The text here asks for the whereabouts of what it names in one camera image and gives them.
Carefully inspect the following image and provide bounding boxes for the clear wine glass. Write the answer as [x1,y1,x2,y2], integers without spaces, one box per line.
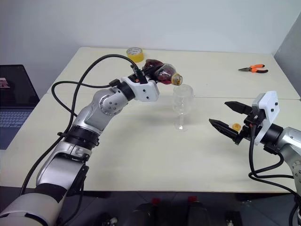
[172,85,195,132]

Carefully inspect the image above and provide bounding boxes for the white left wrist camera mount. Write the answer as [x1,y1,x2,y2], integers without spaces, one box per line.
[121,76,160,102]

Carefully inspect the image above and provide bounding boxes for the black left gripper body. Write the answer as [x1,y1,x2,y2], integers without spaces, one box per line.
[128,70,157,83]

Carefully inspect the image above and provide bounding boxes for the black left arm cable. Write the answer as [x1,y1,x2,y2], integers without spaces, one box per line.
[20,54,148,196]

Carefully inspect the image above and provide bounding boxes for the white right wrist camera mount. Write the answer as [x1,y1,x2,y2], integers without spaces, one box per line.
[252,91,279,146]

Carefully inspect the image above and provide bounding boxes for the yellow tape roll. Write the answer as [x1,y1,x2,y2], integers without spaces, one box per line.
[126,46,145,63]

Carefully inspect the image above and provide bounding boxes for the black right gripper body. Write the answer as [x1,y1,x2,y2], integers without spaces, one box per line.
[236,113,264,146]

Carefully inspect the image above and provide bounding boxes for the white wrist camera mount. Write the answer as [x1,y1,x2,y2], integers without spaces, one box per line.
[252,91,279,146]
[121,76,160,102]

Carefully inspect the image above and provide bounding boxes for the dark bottle with red cap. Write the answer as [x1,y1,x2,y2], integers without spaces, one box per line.
[185,195,211,226]

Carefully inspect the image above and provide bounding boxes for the orange-handled pliers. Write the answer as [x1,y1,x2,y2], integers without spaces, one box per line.
[238,64,269,74]

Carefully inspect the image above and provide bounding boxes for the cola bottle with red label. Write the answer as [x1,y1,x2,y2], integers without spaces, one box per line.
[143,58,183,86]

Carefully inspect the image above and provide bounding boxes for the dark laptop computer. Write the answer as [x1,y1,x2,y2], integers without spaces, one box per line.
[0,65,40,150]

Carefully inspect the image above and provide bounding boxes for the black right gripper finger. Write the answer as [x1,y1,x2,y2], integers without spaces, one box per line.
[208,118,246,145]
[224,101,254,116]

